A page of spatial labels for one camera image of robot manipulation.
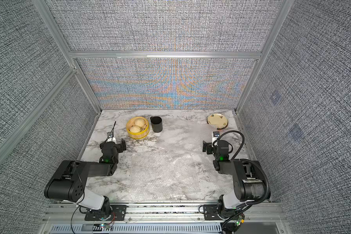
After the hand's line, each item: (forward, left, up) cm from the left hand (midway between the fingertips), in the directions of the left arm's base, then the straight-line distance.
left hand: (116, 138), depth 92 cm
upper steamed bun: (+15, -13, -2) cm, 20 cm away
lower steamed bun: (+9, -10, -3) cm, 14 cm away
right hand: (-1, -61, 0) cm, 61 cm away
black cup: (+11, -25, -1) cm, 28 cm away
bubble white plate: (-22, -34, -8) cm, 41 cm away
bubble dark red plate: (-29, -57, -8) cm, 64 cm away
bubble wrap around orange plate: (+8, -46, -9) cm, 47 cm away
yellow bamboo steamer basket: (+10, -16, -5) cm, 20 cm away
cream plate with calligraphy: (+17, -71, -6) cm, 73 cm away
